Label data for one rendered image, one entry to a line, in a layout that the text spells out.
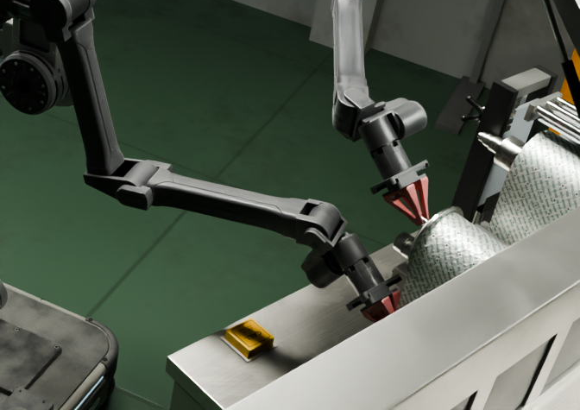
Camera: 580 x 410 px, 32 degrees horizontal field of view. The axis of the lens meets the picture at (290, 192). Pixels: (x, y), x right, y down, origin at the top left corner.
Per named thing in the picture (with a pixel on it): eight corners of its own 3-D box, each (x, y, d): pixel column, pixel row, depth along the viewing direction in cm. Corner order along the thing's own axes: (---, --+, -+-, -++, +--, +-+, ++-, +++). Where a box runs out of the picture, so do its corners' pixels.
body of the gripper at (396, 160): (373, 198, 180) (354, 160, 181) (409, 179, 187) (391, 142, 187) (395, 186, 175) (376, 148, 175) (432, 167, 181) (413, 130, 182)
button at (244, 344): (249, 325, 205) (251, 316, 203) (273, 345, 201) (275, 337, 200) (223, 338, 200) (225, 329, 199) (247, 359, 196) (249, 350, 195)
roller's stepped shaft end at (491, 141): (482, 139, 199) (486, 125, 197) (506, 154, 196) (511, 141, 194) (472, 143, 197) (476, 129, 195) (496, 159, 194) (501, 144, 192)
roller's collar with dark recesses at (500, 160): (507, 159, 198) (518, 131, 194) (532, 174, 195) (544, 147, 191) (489, 167, 194) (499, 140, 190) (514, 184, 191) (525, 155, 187)
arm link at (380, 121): (349, 127, 182) (365, 116, 177) (376, 114, 186) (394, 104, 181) (366, 160, 182) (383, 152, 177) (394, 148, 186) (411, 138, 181)
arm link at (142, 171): (81, 202, 200) (107, 175, 208) (141, 211, 195) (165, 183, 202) (23, -11, 176) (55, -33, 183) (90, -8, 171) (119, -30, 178)
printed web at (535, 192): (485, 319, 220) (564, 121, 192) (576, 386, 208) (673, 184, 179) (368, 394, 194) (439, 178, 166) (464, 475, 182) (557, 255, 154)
